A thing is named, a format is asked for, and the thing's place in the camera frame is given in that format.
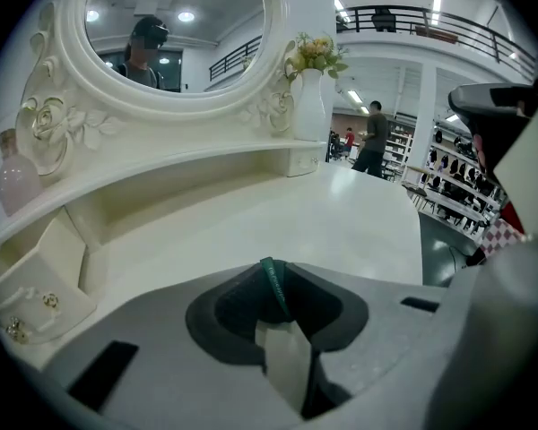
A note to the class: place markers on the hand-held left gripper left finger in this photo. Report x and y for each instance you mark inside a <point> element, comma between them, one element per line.
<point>152,329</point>

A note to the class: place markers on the pink glass bottle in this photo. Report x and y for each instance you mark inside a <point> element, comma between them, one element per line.
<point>17,182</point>

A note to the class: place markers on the white display shelves with goods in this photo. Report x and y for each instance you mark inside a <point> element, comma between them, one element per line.
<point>462,186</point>

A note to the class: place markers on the black metal balcony railing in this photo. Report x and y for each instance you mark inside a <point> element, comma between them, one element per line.
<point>471,27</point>

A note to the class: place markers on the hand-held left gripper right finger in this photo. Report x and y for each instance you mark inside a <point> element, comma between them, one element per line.
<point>376,329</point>

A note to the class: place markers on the cream carved dressing table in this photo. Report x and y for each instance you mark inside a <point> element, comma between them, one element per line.
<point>170,155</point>

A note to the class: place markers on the small cream drawer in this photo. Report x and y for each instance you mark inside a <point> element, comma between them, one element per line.
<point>301,161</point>

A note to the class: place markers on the cream box with gold knobs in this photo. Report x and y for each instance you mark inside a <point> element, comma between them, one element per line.
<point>49,262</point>

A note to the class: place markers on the yellow artificial flower bunch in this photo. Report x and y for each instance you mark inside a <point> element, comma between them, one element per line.
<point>316,54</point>

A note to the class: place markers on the white ceramic vase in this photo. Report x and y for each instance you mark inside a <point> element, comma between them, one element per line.
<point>309,110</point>

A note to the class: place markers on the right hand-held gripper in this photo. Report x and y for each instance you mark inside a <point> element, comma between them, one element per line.
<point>502,329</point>

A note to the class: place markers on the white square column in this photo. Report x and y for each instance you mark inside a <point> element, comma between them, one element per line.
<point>426,114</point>

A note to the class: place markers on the oval mirror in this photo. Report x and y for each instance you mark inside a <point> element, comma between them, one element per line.
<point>206,56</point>

